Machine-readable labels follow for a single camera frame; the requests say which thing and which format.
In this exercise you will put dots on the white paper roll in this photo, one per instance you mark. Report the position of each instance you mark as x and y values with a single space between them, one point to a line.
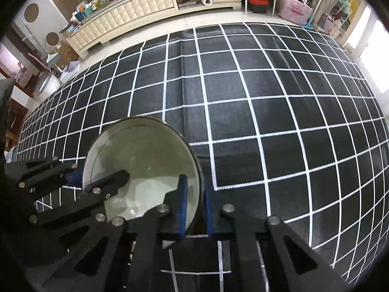
205 0

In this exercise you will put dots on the green striped bowl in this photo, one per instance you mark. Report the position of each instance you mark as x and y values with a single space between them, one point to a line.
146 158

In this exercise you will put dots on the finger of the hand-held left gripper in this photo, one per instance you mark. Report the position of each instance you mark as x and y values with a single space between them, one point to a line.
112 181
76 178

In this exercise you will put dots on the white flat box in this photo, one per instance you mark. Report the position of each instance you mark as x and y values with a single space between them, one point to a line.
70 71

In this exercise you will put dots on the white bucket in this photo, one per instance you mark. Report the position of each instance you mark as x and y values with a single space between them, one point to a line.
48 83

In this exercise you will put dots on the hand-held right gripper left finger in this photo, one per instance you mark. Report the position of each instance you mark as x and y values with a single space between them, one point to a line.
182 206

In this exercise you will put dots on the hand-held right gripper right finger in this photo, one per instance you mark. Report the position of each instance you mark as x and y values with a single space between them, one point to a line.
208 213

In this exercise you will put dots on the cream tv cabinet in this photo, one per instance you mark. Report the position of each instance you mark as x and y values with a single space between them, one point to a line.
136 9

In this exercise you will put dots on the red black box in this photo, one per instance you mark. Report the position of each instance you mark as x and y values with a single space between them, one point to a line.
258 5

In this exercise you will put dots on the pink bag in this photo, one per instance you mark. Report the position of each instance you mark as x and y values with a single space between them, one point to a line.
294 9

